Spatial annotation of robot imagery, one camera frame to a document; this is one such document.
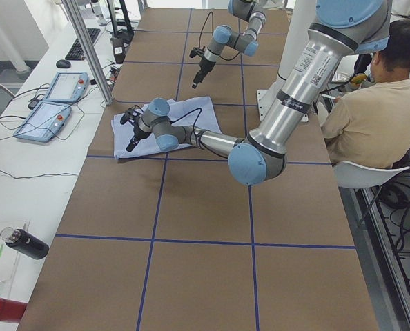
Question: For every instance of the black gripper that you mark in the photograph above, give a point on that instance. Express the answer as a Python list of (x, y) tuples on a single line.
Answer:
[(138, 132), (203, 65)]

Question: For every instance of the light blue striped shirt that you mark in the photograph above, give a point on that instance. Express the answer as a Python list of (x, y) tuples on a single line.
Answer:
[(182, 113)]

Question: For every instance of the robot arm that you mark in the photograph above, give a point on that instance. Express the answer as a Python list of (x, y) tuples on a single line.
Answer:
[(244, 42), (339, 29)]

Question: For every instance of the upper teach pendant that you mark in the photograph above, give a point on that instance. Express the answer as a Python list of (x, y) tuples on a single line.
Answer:
[(67, 87)]

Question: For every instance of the teach pendant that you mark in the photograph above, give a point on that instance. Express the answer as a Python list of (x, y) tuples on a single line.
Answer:
[(67, 87), (44, 122)]

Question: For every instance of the lower teach pendant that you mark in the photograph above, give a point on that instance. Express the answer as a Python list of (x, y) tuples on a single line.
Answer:
[(44, 122)]

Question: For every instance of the black computer mouse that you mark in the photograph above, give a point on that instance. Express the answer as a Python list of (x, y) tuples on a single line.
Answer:
[(63, 64)]

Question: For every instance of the black water bottle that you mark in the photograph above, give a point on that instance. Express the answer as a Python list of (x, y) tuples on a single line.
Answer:
[(24, 242)]

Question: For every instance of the white chair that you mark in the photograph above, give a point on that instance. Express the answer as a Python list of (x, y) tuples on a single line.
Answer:
[(355, 176)]

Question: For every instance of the seated person in beige shirt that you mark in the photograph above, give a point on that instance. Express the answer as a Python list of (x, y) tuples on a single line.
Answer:
[(371, 126)]

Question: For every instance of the red cylinder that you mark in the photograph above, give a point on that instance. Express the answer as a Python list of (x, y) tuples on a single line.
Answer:
[(11, 311)]

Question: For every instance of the aluminium frame post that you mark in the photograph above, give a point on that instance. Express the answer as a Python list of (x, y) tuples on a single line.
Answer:
[(87, 46)]

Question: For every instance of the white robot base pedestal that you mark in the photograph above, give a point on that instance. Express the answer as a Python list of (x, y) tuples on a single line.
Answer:
[(296, 40)]

